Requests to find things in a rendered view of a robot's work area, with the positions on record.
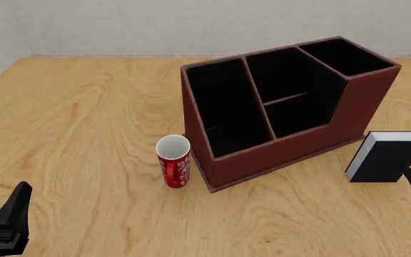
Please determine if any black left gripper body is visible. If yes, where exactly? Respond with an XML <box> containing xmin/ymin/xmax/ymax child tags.
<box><xmin>0</xmin><ymin>231</ymin><xmax>31</xmax><ymax>257</ymax></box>

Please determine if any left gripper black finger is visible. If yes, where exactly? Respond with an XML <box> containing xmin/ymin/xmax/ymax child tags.
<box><xmin>0</xmin><ymin>181</ymin><xmax>33</xmax><ymax>238</ymax></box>

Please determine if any black book with white pages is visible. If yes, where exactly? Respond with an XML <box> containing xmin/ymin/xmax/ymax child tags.
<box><xmin>345</xmin><ymin>131</ymin><xmax>411</xmax><ymax>184</ymax></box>

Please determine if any red-brown desk caddy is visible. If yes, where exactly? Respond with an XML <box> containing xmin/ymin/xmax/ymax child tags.
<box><xmin>180</xmin><ymin>35</ymin><xmax>402</xmax><ymax>194</ymax></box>

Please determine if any red mug with white pattern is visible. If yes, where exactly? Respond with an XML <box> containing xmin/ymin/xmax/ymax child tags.
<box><xmin>155</xmin><ymin>134</ymin><xmax>192</xmax><ymax>189</ymax></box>

